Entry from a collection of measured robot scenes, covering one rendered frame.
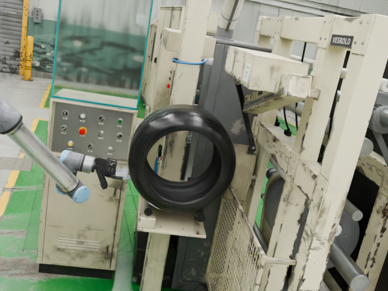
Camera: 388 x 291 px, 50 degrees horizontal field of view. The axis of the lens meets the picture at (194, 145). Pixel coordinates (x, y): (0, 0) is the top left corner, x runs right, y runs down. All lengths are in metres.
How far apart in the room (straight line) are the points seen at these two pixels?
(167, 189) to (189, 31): 0.89
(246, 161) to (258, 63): 0.83
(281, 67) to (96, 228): 1.80
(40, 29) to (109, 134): 8.29
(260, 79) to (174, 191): 0.93
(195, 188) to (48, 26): 8.89
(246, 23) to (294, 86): 10.07
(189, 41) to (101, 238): 1.51
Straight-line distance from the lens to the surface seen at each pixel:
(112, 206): 2.96
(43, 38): 11.00
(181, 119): 2.06
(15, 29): 11.10
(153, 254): 2.76
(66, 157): 2.21
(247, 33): 11.82
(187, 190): 2.45
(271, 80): 1.83
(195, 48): 2.38
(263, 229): 3.00
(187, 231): 2.30
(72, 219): 3.04
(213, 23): 5.46
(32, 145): 1.94
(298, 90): 1.77
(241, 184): 2.53
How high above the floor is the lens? 1.85
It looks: 16 degrees down
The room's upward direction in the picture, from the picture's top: 10 degrees clockwise
